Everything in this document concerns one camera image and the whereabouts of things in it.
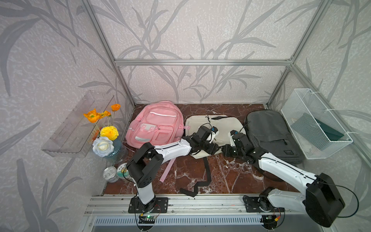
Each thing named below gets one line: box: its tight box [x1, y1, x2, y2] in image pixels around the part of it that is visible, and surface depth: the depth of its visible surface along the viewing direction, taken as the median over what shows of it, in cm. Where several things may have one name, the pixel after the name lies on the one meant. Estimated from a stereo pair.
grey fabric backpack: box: [244, 109, 305, 164], surface depth 101 cm
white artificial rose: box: [92, 136, 115, 158], surface depth 62 cm
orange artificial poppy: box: [83, 108, 102, 124], surface depth 59 cm
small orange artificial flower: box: [110, 103, 122, 112], surface depth 75 cm
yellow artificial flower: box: [99, 125, 119, 141], surface depth 69 cm
